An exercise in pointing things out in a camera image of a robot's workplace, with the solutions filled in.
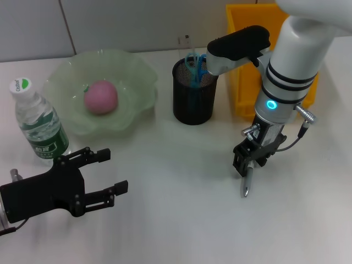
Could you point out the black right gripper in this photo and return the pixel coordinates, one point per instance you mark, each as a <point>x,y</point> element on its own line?
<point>266,140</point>

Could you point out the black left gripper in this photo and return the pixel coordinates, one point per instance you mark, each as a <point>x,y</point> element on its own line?
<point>41,192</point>

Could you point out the silver pen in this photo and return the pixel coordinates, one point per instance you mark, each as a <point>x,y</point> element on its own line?
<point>247,187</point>

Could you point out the pink peach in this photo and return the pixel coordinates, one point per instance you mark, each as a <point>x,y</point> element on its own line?
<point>100,96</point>

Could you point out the clear green label water bottle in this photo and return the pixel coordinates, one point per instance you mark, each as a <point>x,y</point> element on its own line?
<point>38,123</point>

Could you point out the blue scissors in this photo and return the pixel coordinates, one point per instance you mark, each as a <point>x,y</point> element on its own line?
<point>196,71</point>

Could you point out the clear plastic ruler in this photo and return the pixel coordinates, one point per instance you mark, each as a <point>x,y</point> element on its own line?
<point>185,44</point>

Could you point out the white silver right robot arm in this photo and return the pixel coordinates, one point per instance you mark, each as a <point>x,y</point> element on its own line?
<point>297,55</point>

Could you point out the black mesh pen holder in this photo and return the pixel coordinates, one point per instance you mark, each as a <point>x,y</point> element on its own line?
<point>192,107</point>

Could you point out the green glass fruit plate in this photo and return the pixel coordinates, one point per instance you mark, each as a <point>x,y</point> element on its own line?
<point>129,82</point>

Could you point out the yellow plastic bin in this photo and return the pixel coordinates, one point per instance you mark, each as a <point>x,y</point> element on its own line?
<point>242,82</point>

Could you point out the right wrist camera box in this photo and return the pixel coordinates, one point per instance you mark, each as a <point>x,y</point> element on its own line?
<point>239,46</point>

